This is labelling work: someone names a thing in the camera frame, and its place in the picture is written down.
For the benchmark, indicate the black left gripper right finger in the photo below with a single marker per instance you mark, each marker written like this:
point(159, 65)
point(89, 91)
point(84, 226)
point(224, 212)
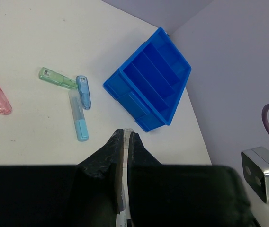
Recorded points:
point(162, 195)

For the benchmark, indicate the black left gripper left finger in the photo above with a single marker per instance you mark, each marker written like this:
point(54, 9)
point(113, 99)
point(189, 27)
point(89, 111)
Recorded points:
point(88, 194)

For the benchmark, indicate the purple pink highlighter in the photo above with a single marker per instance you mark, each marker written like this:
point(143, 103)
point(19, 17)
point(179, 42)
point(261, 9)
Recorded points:
point(124, 218)

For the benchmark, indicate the light blue highlighter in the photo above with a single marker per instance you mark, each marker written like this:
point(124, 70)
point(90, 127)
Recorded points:
point(78, 116)

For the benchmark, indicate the blue divided plastic tray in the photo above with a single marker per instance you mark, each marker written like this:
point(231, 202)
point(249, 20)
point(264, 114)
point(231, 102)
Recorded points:
point(150, 83)

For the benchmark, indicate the blue correction tape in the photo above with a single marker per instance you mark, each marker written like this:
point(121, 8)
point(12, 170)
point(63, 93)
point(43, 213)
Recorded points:
point(84, 92)

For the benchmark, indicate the green correction tape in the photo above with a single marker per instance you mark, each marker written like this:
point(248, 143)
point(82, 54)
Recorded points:
point(56, 78)

